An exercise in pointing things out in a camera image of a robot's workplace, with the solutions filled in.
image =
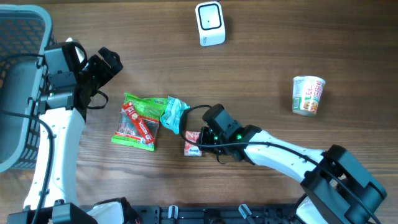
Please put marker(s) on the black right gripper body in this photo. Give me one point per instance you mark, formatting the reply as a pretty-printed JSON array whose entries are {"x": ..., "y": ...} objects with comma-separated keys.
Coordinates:
[{"x": 209, "y": 137}]

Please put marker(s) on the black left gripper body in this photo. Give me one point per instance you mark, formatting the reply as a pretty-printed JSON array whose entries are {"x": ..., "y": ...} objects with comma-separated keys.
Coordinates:
[{"x": 97, "y": 73}]

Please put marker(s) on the red tissue pack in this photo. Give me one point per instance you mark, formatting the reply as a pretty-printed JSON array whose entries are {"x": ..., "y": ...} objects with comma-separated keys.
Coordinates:
[{"x": 192, "y": 150}]

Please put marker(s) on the teal snack packet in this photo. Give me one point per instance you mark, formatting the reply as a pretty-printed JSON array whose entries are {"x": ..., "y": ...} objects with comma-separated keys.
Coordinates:
[{"x": 171, "y": 117}]

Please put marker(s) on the red chocolate bar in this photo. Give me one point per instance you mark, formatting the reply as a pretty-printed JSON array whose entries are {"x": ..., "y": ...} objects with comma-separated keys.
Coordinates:
[{"x": 138, "y": 122}]

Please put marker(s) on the green candy bag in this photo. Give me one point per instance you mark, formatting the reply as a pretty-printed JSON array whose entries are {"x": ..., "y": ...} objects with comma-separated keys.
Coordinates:
[{"x": 150, "y": 110}]

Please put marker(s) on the instant noodle cup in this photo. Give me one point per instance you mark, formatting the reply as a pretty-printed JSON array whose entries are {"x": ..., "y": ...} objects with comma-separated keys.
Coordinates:
[{"x": 306, "y": 95}]

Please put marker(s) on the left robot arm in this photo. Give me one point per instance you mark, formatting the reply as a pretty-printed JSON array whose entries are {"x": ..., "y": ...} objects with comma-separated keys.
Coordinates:
[{"x": 70, "y": 83}]

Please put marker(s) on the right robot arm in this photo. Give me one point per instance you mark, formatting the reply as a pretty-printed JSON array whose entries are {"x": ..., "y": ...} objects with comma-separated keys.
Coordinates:
[{"x": 337, "y": 188}]

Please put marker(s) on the white barcode scanner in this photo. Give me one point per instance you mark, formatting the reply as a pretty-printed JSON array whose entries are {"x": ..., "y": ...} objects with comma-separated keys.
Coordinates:
[{"x": 210, "y": 22}]

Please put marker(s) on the grey plastic basket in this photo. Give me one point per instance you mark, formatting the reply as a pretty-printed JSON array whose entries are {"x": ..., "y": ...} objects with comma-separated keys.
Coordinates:
[{"x": 25, "y": 31}]

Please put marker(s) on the black mounting rail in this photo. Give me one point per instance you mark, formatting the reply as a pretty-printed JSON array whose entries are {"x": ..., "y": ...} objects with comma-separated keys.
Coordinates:
[{"x": 266, "y": 214}]

